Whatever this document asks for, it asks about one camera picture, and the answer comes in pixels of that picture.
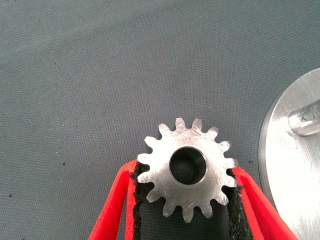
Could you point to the small steel planetary gear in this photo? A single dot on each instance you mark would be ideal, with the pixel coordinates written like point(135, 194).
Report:
point(175, 195)

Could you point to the dark grey table cloth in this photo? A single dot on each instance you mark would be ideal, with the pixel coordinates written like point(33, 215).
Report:
point(100, 75)

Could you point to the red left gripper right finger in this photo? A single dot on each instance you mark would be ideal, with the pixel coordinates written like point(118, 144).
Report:
point(255, 212)

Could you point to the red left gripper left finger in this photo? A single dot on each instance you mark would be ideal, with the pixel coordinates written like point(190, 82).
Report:
point(112, 207)

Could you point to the round metal carrier plate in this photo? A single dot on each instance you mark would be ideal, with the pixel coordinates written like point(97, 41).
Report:
point(295, 162)

